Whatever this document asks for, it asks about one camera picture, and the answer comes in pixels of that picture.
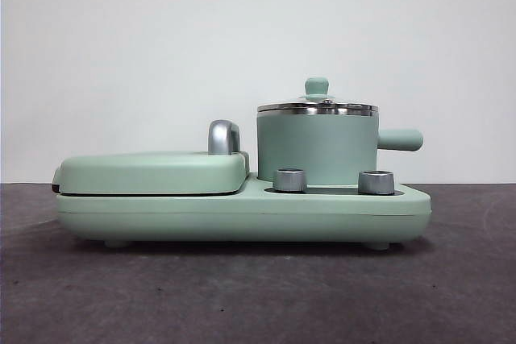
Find glass lid with green knob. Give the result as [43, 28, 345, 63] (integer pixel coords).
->
[256, 76, 379, 116]

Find silver control knob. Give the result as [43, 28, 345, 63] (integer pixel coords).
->
[272, 168, 307, 193]
[357, 169, 394, 195]

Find green breakfast maker base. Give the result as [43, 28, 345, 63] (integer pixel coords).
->
[54, 172, 432, 249]

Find green griddle cover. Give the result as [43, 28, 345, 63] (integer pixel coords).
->
[51, 151, 251, 197]

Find chrome griddle cover handle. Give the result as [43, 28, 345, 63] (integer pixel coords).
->
[207, 119, 243, 155]

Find green pot with handle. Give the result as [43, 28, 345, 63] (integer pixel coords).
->
[256, 104, 423, 186]

